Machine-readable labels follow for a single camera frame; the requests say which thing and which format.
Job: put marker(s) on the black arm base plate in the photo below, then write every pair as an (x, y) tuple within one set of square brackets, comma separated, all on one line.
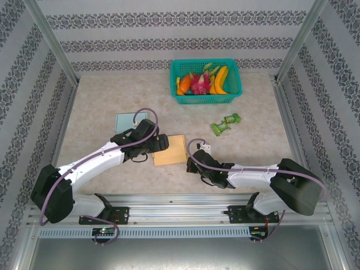
[(234, 213), (121, 215)]

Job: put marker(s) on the pink dragon fruit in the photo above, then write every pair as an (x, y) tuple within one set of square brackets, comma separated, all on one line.
[(200, 83)]

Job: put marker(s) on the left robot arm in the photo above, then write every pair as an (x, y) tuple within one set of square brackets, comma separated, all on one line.
[(53, 191)]

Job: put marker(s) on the light blue paper box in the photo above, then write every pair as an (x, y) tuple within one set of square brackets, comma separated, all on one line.
[(123, 122)]

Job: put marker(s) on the aluminium frame post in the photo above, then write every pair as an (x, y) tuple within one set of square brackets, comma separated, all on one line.
[(301, 39), (47, 36)]

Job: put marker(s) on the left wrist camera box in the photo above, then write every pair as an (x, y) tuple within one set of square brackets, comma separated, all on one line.
[(135, 123)]

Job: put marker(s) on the small yellow toy fruit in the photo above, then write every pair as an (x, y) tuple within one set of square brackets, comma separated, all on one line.
[(177, 84)]

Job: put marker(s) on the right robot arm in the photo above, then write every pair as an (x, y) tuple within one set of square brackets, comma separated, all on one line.
[(295, 185)]

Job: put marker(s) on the teal plastic basket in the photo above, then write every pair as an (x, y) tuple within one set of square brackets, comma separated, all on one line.
[(205, 99)]

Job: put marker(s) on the yellow banana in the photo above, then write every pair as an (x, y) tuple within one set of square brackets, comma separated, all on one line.
[(220, 78), (212, 84)]

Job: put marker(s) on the orange toy fruit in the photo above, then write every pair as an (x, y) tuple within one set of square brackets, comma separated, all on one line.
[(185, 84)]

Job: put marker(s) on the small circuit board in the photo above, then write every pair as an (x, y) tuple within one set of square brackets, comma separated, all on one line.
[(104, 231), (258, 231)]

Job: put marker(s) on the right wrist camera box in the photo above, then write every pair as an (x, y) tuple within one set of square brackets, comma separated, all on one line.
[(205, 147)]

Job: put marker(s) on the aluminium side rail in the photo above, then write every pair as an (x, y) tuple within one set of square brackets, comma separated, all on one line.
[(292, 140), (60, 140)]

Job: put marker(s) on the green biscuit packet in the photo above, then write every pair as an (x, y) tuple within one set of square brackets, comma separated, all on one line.
[(220, 128), (232, 118)]

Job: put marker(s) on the yellow paper box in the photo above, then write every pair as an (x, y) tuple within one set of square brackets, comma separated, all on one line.
[(174, 153)]

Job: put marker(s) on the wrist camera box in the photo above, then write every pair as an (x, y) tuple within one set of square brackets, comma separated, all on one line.
[(205, 147), (135, 123)]

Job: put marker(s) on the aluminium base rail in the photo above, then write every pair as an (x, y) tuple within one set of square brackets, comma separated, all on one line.
[(174, 211)]

